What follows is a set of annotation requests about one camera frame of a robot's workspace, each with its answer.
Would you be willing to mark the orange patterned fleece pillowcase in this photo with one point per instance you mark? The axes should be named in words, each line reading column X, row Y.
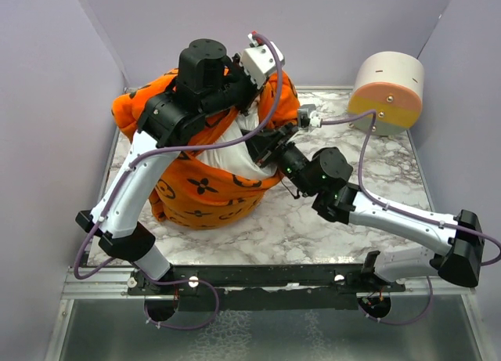
column 194, row 195

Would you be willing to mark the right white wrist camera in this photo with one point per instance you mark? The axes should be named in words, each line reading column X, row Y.
column 308, row 117

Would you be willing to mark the white pillow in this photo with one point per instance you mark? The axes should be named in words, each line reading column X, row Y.
column 236, row 159

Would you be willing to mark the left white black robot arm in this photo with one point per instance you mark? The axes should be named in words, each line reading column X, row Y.
column 208, row 82

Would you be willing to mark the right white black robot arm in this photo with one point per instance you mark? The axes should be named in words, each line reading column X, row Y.
column 447, row 246

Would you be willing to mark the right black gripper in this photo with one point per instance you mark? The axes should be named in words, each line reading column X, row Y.
column 263, row 144

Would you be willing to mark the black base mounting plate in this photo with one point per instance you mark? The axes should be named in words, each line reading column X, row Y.
column 263, row 287

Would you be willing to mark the white cylinder with striped face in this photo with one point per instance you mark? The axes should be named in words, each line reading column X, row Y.
column 392, row 84

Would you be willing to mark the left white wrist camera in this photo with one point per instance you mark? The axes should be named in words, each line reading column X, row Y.
column 257, row 62

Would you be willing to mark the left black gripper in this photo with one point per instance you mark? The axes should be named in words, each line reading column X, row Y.
column 236, row 64

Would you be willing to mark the aluminium rail frame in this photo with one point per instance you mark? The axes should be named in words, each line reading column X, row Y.
column 430, row 320

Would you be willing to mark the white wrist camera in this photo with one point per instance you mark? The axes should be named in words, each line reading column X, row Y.
column 308, row 117
column 257, row 62

